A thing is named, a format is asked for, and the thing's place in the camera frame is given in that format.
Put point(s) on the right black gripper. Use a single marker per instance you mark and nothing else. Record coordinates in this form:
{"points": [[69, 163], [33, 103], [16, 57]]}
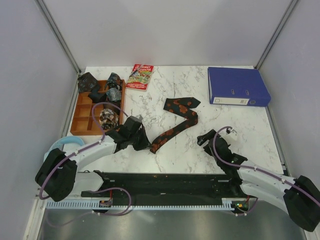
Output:
{"points": [[201, 138]]}

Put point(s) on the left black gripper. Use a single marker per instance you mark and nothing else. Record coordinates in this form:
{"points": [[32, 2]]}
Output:
{"points": [[145, 143]]}

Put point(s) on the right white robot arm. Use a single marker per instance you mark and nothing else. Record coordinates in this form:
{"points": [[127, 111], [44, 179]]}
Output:
{"points": [[298, 197]]}

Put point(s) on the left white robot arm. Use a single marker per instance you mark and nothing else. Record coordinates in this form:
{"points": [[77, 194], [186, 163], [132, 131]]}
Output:
{"points": [[61, 172]]}

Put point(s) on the rolled grey blue tie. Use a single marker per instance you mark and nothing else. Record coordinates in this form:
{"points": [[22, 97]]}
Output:
{"points": [[113, 95]]}

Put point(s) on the wooden compartment tray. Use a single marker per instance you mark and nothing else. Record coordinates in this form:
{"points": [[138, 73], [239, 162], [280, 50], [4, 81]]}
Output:
{"points": [[82, 121]]}

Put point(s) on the red paperback book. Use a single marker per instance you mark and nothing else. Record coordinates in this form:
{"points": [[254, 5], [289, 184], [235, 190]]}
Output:
{"points": [[140, 77]]}

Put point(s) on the dark navy tie in tray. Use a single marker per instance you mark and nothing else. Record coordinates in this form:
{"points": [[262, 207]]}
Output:
{"points": [[96, 96]]}

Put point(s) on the rolled teal patterned tie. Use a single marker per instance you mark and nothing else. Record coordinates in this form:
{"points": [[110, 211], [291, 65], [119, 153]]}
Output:
{"points": [[114, 81]]}

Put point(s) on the dark blue patterned tie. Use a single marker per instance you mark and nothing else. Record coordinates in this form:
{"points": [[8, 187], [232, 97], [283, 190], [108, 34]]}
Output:
{"points": [[86, 82]]}

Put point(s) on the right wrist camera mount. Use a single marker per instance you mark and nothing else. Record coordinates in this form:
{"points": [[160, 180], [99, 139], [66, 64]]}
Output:
{"points": [[231, 134]]}

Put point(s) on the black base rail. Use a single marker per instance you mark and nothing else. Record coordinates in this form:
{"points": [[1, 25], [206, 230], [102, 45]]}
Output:
{"points": [[167, 188]]}

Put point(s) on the blue ring binder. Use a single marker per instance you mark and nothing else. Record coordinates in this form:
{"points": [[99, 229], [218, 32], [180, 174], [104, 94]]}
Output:
{"points": [[237, 86]]}

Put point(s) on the white slotted cable duct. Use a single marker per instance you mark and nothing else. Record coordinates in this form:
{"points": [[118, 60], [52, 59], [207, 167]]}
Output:
{"points": [[226, 204]]}

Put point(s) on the right aluminium frame post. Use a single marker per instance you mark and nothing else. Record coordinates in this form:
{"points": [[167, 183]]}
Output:
{"points": [[277, 32]]}

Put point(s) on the aluminium frame post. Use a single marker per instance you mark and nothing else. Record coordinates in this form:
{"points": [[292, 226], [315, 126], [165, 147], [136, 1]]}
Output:
{"points": [[57, 33], [277, 32]]}

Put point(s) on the left aluminium frame post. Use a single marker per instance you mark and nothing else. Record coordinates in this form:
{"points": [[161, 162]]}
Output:
{"points": [[57, 33]]}

